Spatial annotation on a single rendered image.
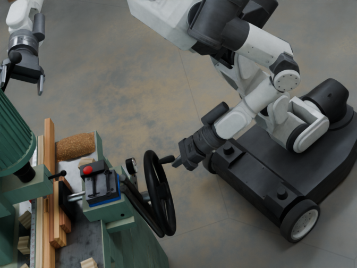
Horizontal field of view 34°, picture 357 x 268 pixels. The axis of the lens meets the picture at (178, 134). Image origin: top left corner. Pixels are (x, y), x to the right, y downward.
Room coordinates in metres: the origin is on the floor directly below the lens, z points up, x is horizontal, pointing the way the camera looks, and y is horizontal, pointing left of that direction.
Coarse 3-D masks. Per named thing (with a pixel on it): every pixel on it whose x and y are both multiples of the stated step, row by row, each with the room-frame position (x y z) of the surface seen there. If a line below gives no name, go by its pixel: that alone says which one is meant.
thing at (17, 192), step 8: (40, 168) 1.22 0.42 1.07; (8, 176) 1.25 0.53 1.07; (16, 176) 1.23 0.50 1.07; (40, 176) 1.19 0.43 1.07; (48, 176) 1.21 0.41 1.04; (8, 184) 1.21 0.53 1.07; (16, 184) 1.20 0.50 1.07; (24, 184) 1.19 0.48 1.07; (32, 184) 1.18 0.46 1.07; (40, 184) 1.17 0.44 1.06; (48, 184) 1.18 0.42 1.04; (8, 192) 1.19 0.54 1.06; (16, 192) 1.19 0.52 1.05; (24, 192) 1.18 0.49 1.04; (32, 192) 1.18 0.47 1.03; (40, 192) 1.18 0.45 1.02; (48, 192) 1.17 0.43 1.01; (8, 200) 1.19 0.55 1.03; (16, 200) 1.19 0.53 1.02; (24, 200) 1.19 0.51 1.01
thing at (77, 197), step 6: (60, 186) 1.19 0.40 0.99; (66, 186) 1.21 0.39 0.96; (60, 192) 1.17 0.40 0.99; (66, 192) 1.18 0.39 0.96; (78, 192) 1.17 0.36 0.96; (84, 192) 1.16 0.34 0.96; (60, 198) 1.15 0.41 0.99; (66, 198) 1.16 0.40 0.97; (72, 198) 1.16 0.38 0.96; (78, 198) 1.15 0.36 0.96; (60, 204) 1.13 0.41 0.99; (66, 204) 1.14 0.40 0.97; (72, 204) 1.17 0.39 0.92; (66, 210) 1.12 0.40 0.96; (72, 210) 1.14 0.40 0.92; (72, 216) 1.12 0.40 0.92
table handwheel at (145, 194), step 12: (144, 156) 1.21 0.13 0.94; (156, 156) 1.27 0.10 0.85; (144, 168) 1.16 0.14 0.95; (156, 168) 1.27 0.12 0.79; (156, 180) 1.17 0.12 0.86; (144, 192) 1.17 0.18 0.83; (156, 192) 1.08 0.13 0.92; (168, 192) 1.15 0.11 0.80; (156, 204) 1.05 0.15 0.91; (168, 204) 1.18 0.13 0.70; (156, 216) 1.03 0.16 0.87; (168, 216) 1.14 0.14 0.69; (168, 228) 1.02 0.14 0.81
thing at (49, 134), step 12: (48, 120) 1.54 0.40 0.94; (48, 132) 1.49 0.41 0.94; (48, 144) 1.43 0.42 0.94; (48, 156) 1.38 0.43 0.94; (48, 168) 1.33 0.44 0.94; (48, 204) 1.19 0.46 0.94; (48, 216) 1.14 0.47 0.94; (48, 228) 1.10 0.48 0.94; (48, 240) 1.06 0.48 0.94; (48, 252) 1.02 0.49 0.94; (48, 264) 0.98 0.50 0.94
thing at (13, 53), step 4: (12, 52) 1.33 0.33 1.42; (16, 52) 1.33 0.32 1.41; (12, 56) 1.32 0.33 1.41; (16, 56) 1.32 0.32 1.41; (20, 56) 1.32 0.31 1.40; (12, 60) 1.32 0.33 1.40; (16, 60) 1.31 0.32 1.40; (20, 60) 1.32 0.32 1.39; (12, 64) 1.33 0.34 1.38; (8, 68) 1.33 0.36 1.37; (12, 68) 1.33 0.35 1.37; (8, 72) 1.33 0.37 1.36; (8, 76) 1.33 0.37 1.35; (8, 80) 1.34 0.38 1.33; (4, 84) 1.34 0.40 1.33; (4, 88) 1.34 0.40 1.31
